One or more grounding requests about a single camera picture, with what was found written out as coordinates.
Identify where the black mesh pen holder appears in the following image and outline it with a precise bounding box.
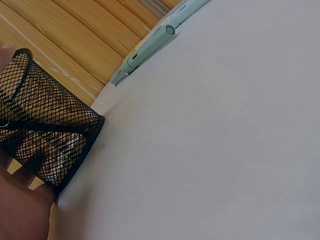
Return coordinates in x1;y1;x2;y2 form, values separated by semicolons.
0;48;106;195

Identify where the white mat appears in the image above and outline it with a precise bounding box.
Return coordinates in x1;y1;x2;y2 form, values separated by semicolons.
47;0;320;240

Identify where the person's left hand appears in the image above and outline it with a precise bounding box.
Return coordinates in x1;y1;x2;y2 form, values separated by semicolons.
0;44;58;240

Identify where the black pen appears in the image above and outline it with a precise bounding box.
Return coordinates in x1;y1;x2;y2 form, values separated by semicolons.
0;118;87;137

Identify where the light green pen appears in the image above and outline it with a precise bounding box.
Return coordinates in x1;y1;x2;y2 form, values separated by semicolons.
170;0;211;25
110;24;176;88

